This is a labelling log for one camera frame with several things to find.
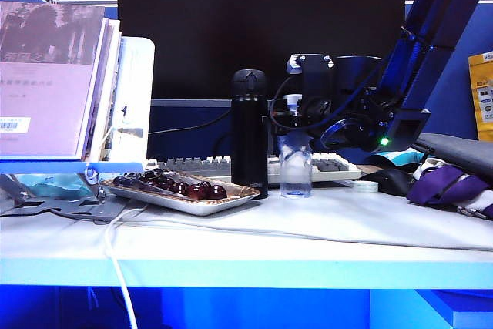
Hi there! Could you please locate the clear mineral water bottle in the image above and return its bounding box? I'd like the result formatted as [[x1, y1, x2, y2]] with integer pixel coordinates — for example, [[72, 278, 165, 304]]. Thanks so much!
[[277, 93, 313, 199]]

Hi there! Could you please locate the purple cover book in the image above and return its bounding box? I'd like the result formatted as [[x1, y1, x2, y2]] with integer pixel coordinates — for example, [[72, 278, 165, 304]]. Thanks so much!
[[0, 0, 109, 159]]

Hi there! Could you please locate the grey laptop sleeve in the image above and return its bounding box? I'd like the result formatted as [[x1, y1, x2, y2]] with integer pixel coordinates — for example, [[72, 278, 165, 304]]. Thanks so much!
[[411, 133, 493, 180]]

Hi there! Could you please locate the silver tray with woven rim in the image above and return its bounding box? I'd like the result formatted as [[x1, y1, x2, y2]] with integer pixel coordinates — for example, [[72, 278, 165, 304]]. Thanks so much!
[[100, 171, 261, 217]]

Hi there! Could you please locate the blue and metal book stand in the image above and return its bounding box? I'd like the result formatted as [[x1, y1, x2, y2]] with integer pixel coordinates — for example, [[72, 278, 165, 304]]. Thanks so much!
[[0, 157, 146, 226]]

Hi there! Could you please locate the black computer mouse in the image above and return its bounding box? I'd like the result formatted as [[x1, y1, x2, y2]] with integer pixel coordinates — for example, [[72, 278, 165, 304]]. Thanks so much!
[[361, 169, 416, 197]]

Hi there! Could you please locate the white binder folder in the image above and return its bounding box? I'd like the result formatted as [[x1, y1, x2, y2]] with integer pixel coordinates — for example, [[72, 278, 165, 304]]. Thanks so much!
[[99, 35, 156, 163]]

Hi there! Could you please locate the purple and white cloth bag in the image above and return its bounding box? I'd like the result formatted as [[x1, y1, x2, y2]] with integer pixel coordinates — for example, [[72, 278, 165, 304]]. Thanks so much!
[[406, 165, 493, 220]]

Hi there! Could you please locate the yellow package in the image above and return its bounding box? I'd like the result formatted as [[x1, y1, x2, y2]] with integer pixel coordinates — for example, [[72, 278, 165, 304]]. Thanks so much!
[[468, 51, 493, 142]]

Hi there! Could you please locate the teal and white packet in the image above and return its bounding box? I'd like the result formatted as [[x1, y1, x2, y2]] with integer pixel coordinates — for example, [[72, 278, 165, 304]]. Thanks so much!
[[368, 150, 421, 169]]

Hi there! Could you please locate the thin white-edged book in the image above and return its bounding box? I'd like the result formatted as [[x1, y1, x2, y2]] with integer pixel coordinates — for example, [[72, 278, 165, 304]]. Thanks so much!
[[82, 18, 123, 162]]

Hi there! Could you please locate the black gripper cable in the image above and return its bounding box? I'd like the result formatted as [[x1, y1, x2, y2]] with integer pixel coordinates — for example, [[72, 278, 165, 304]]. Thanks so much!
[[270, 74, 297, 130]]

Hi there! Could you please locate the black thermos flask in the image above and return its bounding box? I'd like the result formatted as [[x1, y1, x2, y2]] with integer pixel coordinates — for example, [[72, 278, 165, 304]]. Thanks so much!
[[230, 69, 270, 200]]

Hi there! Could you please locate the white and grey keyboard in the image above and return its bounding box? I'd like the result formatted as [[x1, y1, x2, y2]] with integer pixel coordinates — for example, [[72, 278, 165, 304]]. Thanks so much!
[[148, 151, 363, 186]]

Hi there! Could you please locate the light grey desk mat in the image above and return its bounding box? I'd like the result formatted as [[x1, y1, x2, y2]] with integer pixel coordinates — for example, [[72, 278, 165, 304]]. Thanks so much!
[[115, 185, 493, 252]]

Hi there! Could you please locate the white cable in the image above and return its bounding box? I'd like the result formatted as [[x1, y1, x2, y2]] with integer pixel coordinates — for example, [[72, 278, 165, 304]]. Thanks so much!
[[105, 205, 149, 329]]

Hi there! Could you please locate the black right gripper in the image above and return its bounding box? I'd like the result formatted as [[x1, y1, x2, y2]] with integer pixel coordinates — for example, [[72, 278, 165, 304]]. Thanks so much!
[[263, 55, 394, 153]]

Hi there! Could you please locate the metal strap clasp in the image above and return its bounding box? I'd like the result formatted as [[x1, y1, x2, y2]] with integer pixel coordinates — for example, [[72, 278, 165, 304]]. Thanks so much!
[[456, 205, 488, 221]]

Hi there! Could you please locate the white tape roll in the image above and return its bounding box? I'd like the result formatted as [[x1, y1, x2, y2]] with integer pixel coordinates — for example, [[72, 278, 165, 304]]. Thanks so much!
[[352, 179, 381, 193]]

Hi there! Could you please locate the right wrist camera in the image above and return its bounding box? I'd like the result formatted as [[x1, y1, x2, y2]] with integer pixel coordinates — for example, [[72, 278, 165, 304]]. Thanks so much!
[[287, 53, 335, 76]]

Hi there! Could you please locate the black monitor cable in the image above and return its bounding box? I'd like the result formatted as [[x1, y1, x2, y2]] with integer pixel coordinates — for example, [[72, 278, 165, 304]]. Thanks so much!
[[149, 107, 233, 136]]

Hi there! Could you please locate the black computer monitor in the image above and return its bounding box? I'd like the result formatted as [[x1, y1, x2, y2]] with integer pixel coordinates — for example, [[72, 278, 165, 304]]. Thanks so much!
[[117, 0, 407, 156]]

